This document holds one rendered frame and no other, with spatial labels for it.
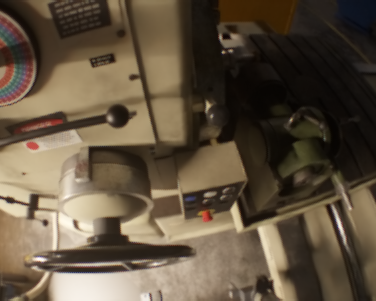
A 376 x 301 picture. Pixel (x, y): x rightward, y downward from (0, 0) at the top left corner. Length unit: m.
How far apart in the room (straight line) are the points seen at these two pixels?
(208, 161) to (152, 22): 0.32
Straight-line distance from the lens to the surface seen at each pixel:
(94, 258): 0.32
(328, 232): 1.30
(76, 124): 0.33
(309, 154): 0.64
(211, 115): 0.37
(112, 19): 0.29
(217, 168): 0.49
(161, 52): 0.32
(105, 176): 0.44
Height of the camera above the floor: 1.77
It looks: 58 degrees down
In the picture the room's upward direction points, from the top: 2 degrees counter-clockwise
